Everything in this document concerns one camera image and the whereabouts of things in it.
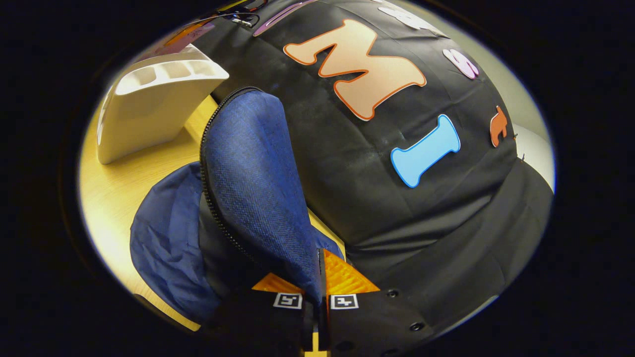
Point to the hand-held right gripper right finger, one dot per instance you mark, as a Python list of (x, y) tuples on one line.
[(367, 322)]

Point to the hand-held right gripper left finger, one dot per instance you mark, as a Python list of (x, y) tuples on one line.
[(258, 322)]

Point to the white plastic bookshelf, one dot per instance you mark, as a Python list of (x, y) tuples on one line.
[(149, 114)]

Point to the blue schoolbag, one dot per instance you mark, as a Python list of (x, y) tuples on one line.
[(248, 173)]

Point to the black backdrop cloth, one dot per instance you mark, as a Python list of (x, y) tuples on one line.
[(397, 223)]

